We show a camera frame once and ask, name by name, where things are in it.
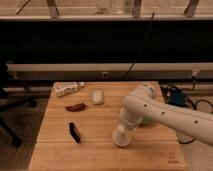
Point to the black eraser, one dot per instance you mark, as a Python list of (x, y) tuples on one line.
[(74, 132)]

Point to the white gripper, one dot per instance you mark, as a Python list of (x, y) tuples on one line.
[(124, 126)]

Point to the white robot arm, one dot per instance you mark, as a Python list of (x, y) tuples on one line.
[(140, 104)]

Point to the brown sausage-shaped item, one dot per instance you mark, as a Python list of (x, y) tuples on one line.
[(76, 107)]

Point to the green bowl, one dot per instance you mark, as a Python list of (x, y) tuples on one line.
[(146, 121)]

